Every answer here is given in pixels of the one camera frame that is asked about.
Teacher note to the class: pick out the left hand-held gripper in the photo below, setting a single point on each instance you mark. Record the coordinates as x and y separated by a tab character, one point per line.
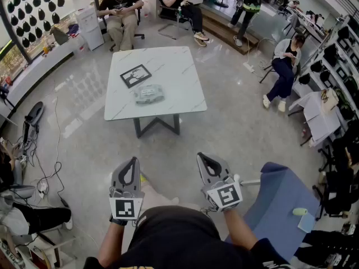
124	207

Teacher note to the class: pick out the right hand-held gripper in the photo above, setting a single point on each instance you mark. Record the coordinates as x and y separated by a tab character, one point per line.
227	196

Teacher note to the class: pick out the green wet wipe pack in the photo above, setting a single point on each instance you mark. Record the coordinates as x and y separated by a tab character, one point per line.
148	98

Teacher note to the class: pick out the person's left forearm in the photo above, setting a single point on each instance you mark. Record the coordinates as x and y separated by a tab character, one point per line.
112	242

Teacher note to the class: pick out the person's right forearm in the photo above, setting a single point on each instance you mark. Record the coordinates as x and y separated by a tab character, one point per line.
241	228

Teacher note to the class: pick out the person's yellow shoe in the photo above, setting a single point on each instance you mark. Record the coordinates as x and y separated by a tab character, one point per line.
143	177

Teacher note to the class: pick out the person's beige trousers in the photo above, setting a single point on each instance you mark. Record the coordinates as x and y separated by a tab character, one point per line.
157	197

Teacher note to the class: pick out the black metal table base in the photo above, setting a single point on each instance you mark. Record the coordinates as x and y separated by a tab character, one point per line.
138	127

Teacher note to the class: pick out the blue chair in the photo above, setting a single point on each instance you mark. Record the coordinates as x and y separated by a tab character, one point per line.
275	195

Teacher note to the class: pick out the black power brick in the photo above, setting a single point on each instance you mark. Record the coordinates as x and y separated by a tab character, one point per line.
64	203

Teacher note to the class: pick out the person's black shirt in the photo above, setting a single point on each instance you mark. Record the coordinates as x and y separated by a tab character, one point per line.
179	240

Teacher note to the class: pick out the pale green roll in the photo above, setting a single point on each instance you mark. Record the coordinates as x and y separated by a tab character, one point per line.
299	212

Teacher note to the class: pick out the pale notepad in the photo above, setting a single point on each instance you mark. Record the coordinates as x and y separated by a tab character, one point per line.
306	223

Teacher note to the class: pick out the white power strip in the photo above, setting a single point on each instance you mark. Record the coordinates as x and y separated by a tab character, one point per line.
249	67

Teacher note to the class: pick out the grey oval backpack shell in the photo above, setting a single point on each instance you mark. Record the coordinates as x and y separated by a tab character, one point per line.
35	113

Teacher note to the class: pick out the white cloth covered table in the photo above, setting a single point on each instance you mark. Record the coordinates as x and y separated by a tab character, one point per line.
319	122

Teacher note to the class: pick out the light grey hoodie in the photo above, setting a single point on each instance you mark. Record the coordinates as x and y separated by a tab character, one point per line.
12	217

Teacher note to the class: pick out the black office chair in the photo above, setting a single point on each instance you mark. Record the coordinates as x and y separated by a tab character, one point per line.
339	189
138	24

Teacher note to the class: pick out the beige tote bag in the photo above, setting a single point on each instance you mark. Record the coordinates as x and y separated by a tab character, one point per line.
330	101

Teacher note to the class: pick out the wooden step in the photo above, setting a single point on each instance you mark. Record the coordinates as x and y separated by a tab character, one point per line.
224	29

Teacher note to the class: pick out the white water dispenser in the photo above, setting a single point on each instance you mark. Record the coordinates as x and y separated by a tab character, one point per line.
89	29

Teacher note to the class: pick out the olive green bag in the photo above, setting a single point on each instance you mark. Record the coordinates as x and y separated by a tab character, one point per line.
59	36

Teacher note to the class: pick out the white shelf rack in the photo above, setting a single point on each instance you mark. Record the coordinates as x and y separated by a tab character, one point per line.
333	66

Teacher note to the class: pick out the black picture frame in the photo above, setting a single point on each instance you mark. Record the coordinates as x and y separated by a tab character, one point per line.
136	76

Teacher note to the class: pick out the black metal frame chair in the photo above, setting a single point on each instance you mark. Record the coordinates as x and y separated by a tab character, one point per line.
168	15
266	73

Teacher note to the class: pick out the wall rack of black headsets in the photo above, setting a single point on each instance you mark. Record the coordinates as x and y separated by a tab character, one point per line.
33	15

